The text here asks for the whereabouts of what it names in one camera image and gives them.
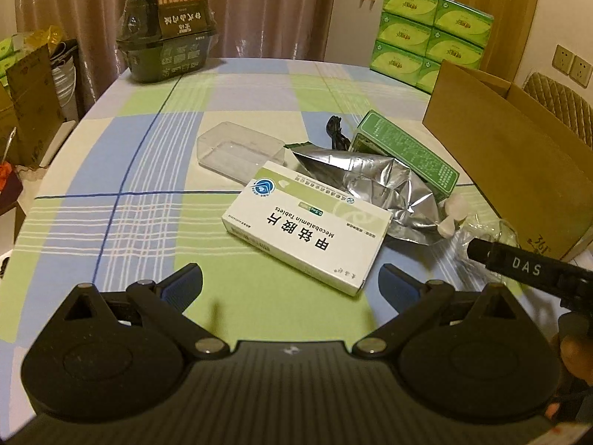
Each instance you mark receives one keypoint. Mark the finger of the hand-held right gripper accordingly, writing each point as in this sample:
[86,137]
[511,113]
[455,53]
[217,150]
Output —
[479,251]

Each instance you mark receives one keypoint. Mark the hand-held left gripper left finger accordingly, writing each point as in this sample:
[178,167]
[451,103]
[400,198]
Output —
[184,283]

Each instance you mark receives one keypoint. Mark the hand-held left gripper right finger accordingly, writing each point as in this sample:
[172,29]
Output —
[394,283]

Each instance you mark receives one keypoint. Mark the clear plastic bag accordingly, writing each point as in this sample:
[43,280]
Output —
[491,234]

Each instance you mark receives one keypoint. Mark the large cardboard box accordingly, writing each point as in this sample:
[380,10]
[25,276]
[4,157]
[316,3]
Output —
[500,148]

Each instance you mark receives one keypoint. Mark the white medicine box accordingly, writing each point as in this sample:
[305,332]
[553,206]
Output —
[301,227]

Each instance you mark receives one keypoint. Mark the green medicine box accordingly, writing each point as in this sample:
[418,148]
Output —
[407,148]

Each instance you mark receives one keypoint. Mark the clear plastic container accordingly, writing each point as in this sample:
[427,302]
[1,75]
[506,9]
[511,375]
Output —
[241,148]

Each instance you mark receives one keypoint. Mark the person's right hand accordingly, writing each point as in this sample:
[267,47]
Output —
[572,354]

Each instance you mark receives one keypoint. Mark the white bottle caps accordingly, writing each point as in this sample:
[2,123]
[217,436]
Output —
[456,206]

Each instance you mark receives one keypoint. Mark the silver foil pouch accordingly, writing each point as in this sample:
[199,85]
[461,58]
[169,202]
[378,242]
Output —
[384,185]

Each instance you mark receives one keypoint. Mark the checked tablecloth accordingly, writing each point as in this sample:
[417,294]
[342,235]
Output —
[139,194]

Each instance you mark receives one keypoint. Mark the quilted chair back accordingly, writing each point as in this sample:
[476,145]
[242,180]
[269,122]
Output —
[563,102]

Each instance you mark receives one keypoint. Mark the white bucket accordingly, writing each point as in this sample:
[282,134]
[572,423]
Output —
[65,90]

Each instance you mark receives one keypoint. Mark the stack of green tissue packets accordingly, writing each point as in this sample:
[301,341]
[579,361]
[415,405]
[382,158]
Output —
[417,32]

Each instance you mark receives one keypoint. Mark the small cardboard box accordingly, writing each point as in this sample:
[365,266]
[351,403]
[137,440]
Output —
[34,102]

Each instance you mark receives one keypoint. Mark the dark green food package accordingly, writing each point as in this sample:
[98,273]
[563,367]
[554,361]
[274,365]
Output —
[167,37]

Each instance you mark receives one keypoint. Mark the yellow plastic bag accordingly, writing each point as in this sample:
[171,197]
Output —
[44,38]

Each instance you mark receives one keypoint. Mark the beige curtain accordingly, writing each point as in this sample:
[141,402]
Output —
[278,9]

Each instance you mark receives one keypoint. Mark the wall socket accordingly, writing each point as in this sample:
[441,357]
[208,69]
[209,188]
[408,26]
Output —
[580,68]
[562,58]

